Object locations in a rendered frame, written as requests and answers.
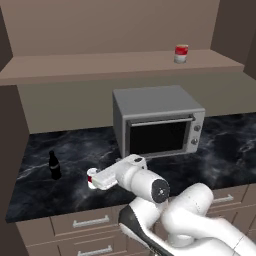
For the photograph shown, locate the red and white can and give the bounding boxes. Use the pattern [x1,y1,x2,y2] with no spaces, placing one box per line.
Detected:
[173,44,190,65]

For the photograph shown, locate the grey toaster oven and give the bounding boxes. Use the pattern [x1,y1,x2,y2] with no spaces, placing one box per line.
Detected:
[112,84,207,160]

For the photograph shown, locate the black glass oven door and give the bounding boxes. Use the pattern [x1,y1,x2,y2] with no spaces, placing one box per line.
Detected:
[125,116,197,158]

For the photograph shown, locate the black glass bottle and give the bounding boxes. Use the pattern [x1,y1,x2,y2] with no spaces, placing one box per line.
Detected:
[48,149,63,181]

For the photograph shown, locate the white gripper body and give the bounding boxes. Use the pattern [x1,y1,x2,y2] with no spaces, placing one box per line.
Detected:
[91,165,121,191]

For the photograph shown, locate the brown drawer front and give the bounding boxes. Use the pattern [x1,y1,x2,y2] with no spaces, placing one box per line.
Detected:
[49,205,125,237]
[209,184,250,210]
[55,229,148,256]

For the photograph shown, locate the brown open cabinet shelf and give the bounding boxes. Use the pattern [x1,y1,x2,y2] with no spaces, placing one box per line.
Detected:
[0,49,246,87]

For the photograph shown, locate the silver drawer handle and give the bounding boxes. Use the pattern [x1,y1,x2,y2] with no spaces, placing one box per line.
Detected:
[212,193,235,205]
[72,214,111,229]
[76,244,114,256]

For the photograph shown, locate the silver oven door handle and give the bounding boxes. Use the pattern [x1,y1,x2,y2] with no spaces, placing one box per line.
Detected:
[127,115,196,128]

